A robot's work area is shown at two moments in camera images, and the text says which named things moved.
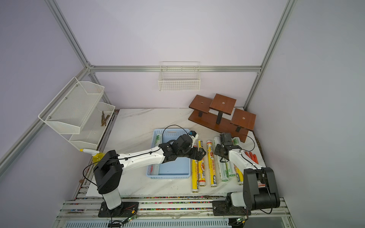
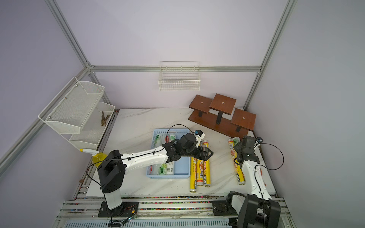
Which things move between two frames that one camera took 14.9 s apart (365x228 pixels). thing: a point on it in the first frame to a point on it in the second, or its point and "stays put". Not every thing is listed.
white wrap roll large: [222, 165] to [236, 140]
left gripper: [199, 156] stays put
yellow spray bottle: [97, 156] stays put
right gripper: [217, 150] to [238, 146]
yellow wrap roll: [239, 174] stays put
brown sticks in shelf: [104, 119] stays put
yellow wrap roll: [212, 164] to [206, 168]
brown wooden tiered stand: [219, 115] stays put
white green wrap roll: [154, 168] stays put
